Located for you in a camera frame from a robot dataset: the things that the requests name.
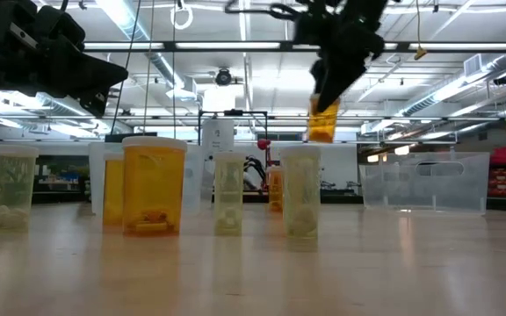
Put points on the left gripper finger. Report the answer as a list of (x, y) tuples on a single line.
[(86, 74), (95, 103)]

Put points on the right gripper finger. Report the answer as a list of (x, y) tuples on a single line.
[(317, 76), (341, 79)]

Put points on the orange pill bottle white cap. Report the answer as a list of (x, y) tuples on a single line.
[(112, 193), (275, 191), (323, 127)]

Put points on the large orange pill bottle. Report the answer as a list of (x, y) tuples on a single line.
[(154, 188)]

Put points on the clear pill bottle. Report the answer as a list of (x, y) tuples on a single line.
[(13, 188), (229, 193)]

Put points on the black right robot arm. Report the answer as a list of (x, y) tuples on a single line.
[(358, 5)]

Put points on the black background robot arm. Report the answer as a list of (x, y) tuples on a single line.
[(253, 164)]

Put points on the yellow hanging hook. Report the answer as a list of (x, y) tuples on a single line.
[(420, 53)]

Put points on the red background robot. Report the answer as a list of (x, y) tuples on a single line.
[(263, 144)]

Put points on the black beam with light strips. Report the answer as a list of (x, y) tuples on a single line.
[(169, 45)]

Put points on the black round ceiling fixture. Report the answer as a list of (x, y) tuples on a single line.
[(223, 77)]

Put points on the white sign board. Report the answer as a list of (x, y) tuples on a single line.
[(218, 136)]

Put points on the black ceiling-mounted device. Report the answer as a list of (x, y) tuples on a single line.
[(503, 79)]

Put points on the black background stand frame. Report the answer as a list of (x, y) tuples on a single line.
[(233, 112)]

